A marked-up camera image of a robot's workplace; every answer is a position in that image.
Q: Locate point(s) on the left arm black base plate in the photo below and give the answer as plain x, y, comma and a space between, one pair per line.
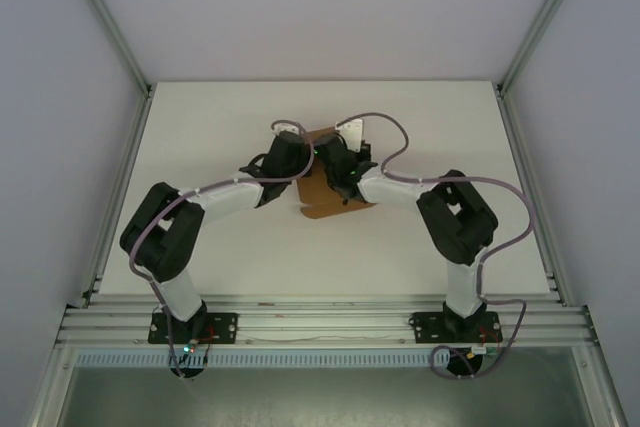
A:
225, 327

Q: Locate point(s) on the aluminium mounting rail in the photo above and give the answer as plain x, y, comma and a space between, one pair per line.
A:
325, 319

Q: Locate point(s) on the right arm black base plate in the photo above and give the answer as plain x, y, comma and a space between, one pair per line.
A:
430, 327

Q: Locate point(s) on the small white connector plug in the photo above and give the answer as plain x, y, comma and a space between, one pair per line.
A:
480, 349

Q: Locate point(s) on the small circuit board green light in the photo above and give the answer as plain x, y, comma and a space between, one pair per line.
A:
190, 347

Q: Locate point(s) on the aluminium table side rail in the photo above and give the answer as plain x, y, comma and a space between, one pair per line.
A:
520, 147
131, 157

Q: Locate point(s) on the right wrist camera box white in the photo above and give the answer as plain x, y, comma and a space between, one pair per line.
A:
351, 132

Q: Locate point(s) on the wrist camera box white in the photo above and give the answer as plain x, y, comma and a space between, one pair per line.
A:
351, 132
286, 126

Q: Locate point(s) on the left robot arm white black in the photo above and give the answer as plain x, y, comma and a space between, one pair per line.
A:
175, 292

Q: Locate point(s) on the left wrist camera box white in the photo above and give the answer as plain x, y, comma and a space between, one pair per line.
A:
286, 126

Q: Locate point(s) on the aluminium frame post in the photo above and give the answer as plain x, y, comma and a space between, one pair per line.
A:
107, 17
547, 17

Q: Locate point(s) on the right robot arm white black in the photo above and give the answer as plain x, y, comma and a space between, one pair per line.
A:
460, 287

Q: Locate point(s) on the brown cardboard paper box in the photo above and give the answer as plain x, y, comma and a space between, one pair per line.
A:
320, 197

